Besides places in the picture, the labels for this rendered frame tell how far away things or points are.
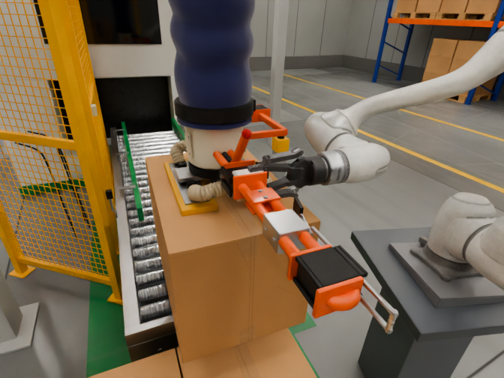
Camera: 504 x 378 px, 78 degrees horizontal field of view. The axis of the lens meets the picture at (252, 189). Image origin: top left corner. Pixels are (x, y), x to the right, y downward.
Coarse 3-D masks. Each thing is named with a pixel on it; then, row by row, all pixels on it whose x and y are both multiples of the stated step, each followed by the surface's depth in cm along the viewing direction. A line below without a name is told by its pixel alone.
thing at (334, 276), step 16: (304, 256) 47; (320, 256) 47; (336, 256) 47; (288, 272) 49; (304, 272) 45; (320, 272) 44; (336, 272) 44; (352, 272) 44; (304, 288) 47; (320, 288) 42; (336, 288) 42; (352, 288) 43; (320, 304) 42
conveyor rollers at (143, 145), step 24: (120, 144) 270; (144, 144) 270; (168, 144) 270; (144, 168) 232; (144, 192) 202; (144, 216) 180; (144, 240) 157; (144, 264) 142; (144, 312) 119; (168, 312) 123
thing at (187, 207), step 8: (168, 168) 105; (168, 176) 101; (176, 176) 99; (176, 184) 95; (184, 184) 94; (200, 184) 94; (176, 192) 91; (184, 192) 90; (176, 200) 89; (184, 200) 86; (208, 200) 87; (184, 208) 83; (192, 208) 83; (200, 208) 84; (208, 208) 85; (216, 208) 86
